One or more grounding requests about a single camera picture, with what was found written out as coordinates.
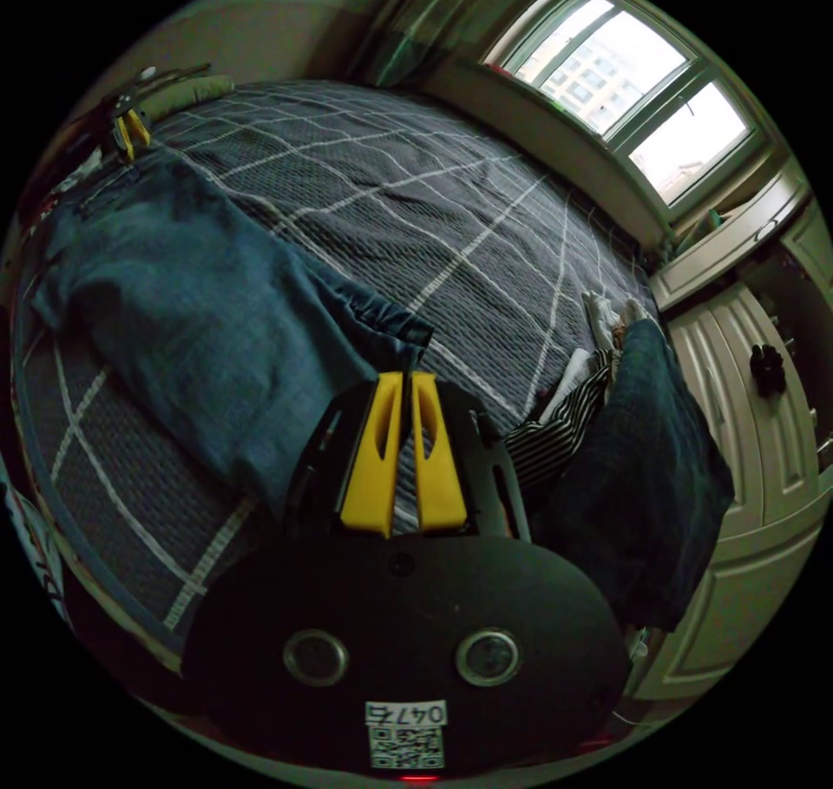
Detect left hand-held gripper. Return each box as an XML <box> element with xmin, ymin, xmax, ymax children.
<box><xmin>102</xmin><ymin>62</ymin><xmax>214</xmax><ymax>161</ymax></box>

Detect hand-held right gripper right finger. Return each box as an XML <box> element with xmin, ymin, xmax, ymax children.
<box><xmin>410</xmin><ymin>373</ymin><xmax>469</xmax><ymax>535</ymax></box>

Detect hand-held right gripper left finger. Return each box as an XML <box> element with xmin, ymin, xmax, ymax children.
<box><xmin>338</xmin><ymin>374</ymin><xmax>405</xmax><ymax>539</ymax></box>

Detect blue jeans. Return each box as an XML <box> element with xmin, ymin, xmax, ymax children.
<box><xmin>29</xmin><ymin>148</ymin><xmax>436</xmax><ymax>524</ymax></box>

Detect green pillow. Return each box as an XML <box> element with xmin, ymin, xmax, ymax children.
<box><xmin>139</xmin><ymin>74</ymin><xmax>236</xmax><ymax>123</ymax></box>

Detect pile of clothes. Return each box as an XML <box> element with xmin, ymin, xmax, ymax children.
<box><xmin>504</xmin><ymin>289</ymin><xmax>738</xmax><ymax>635</ymax></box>

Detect bed with grey checked quilt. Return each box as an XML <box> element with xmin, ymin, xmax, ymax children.
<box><xmin>12</xmin><ymin>77</ymin><xmax>659</xmax><ymax>654</ymax></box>

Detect curtain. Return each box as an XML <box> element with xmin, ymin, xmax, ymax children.
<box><xmin>354</xmin><ymin>0</ymin><xmax>521</xmax><ymax>87</ymax></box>

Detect white cupboard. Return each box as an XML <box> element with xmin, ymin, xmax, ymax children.
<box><xmin>624</xmin><ymin>155</ymin><xmax>829</xmax><ymax>707</ymax></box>

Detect window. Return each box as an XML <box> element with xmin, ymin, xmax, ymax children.
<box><xmin>483</xmin><ymin>0</ymin><xmax>777</xmax><ymax>212</ymax></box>

